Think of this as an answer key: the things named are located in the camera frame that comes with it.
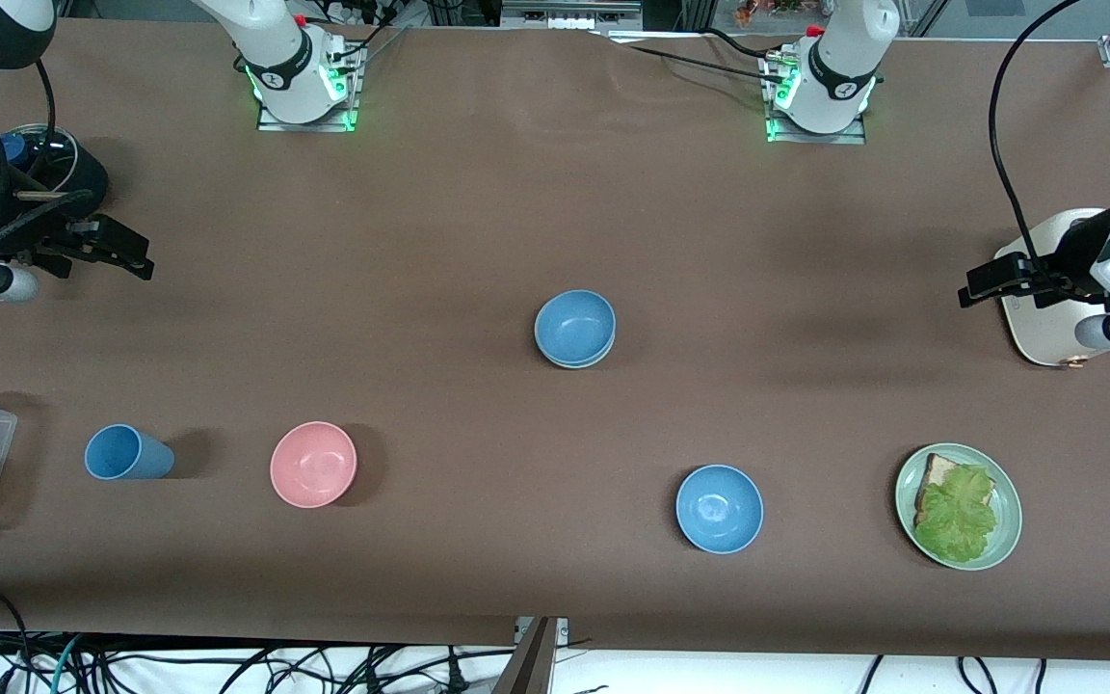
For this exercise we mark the black pot with glass lid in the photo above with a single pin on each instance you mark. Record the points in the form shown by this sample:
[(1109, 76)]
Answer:
[(78, 169)]

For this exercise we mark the cream white toaster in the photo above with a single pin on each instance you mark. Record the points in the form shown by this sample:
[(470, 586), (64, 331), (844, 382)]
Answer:
[(1042, 333)]

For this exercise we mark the blue bowl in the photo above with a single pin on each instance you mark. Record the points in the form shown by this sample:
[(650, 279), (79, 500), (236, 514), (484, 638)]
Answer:
[(719, 509), (574, 326)]

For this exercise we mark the pink bowl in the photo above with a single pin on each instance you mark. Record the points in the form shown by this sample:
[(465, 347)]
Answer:
[(313, 465)]

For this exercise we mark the brown table cloth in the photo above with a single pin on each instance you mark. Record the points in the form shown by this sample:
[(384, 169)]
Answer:
[(516, 193)]

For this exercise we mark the pale green bowl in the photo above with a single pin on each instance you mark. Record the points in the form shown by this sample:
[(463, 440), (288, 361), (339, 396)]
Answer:
[(576, 365)]

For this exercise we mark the bread slice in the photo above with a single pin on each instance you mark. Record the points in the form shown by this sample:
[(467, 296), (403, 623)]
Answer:
[(936, 477)]

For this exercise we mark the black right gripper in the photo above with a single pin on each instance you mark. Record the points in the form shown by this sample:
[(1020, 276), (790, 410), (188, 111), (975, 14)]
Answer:
[(64, 189)]

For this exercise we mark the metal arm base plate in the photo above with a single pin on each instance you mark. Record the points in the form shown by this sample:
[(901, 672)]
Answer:
[(309, 120), (815, 137)]

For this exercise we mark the blue plastic cup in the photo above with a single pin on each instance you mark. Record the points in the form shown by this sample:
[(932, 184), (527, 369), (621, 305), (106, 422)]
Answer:
[(126, 453)]

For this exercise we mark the green lettuce leaf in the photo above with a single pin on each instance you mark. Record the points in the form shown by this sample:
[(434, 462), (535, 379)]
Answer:
[(960, 516)]

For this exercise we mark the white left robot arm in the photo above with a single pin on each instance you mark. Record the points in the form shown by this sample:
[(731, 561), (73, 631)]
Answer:
[(844, 67)]

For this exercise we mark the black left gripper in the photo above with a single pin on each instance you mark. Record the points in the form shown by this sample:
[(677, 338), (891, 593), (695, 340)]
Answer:
[(1073, 253)]

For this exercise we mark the pale green plate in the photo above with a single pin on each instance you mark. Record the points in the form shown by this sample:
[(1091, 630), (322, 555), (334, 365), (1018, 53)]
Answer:
[(1008, 520)]

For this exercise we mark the metal table bracket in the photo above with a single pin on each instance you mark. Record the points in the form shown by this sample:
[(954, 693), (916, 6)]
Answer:
[(536, 655)]

